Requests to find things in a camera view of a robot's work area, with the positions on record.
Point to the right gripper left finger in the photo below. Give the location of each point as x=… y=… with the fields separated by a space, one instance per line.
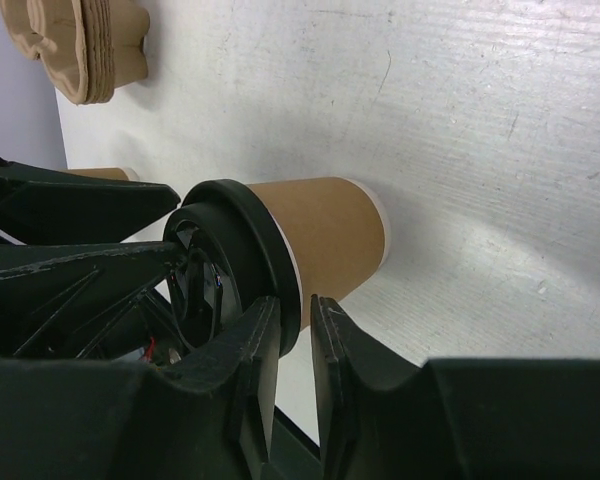
x=209 y=416

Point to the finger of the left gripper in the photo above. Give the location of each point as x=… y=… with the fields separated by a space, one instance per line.
x=61 y=301
x=47 y=207

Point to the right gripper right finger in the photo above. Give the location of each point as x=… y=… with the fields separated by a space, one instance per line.
x=382 y=417

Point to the black plastic cup lid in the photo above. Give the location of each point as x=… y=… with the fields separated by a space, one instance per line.
x=235 y=253

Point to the brown paper coffee cup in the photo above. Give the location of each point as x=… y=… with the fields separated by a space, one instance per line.
x=337 y=231

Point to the brown cardboard cup carrier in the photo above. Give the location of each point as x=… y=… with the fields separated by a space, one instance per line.
x=88 y=48

